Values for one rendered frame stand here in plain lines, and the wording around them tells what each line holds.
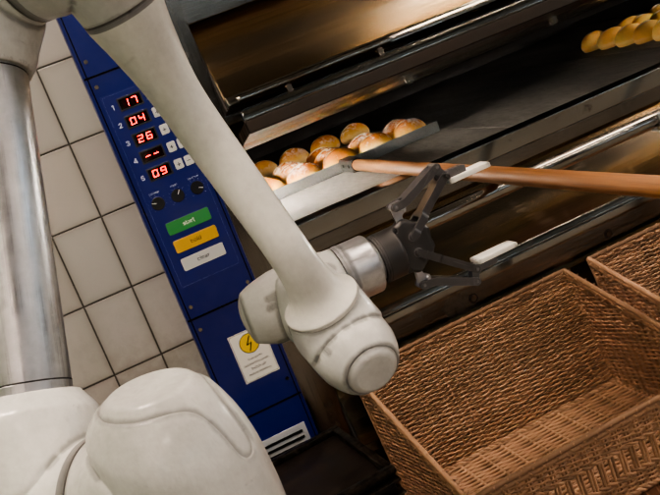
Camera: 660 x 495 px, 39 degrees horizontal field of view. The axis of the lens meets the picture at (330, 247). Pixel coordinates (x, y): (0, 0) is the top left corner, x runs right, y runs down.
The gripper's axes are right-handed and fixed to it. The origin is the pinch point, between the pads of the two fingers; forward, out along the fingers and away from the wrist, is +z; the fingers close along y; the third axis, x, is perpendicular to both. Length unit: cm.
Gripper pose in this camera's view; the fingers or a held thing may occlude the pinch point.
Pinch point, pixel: (492, 206)
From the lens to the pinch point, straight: 144.3
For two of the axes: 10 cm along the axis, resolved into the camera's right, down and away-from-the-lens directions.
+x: 3.1, 1.0, -9.5
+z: 8.8, -4.0, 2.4
